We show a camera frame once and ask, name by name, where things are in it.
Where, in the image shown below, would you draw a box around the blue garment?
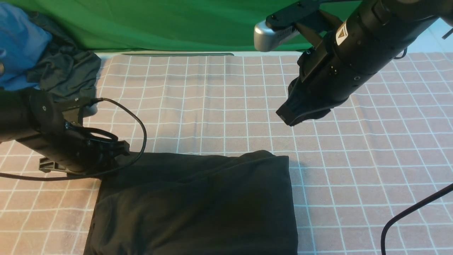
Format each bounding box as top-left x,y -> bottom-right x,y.
0,2 -> 52,91

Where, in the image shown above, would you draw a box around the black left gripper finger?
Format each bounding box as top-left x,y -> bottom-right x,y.
38,157 -> 87,175
110,140 -> 130,157

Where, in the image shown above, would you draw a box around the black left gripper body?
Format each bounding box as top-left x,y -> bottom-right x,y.
17,124 -> 119,174

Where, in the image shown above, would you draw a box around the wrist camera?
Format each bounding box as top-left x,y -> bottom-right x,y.
56,97 -> 98,125
253,0 -> 343,52

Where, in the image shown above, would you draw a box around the crumpled dark gray garment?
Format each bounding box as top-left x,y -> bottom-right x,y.
26,12 -> 102,101

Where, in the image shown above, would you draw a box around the dark gray long-sleeve shirt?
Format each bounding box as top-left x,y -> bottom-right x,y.
84,151 -> 299,255

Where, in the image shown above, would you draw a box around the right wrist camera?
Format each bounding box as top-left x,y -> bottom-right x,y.
253,0 -> 343,52

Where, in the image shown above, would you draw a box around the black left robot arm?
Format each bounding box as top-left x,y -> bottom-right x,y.
0,88 -> 130,176

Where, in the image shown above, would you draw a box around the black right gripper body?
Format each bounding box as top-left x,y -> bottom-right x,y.
288,34 -> 372,104

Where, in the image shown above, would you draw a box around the pink grid tablecloth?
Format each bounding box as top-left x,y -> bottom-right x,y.
0,53 -> 453,255

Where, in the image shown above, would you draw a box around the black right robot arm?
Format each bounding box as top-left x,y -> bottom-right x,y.
265,0 -> 453,126

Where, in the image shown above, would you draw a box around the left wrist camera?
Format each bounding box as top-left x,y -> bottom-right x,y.
56,97 -> 98,125

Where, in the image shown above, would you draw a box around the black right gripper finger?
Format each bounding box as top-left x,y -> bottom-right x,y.
276,94 -> 348,126

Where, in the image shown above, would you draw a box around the black left camera cable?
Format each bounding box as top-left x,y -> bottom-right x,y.
0,98 -> 148,182

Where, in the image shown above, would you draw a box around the green backdrop cloth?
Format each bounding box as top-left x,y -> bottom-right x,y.
0,0 -> 361,53

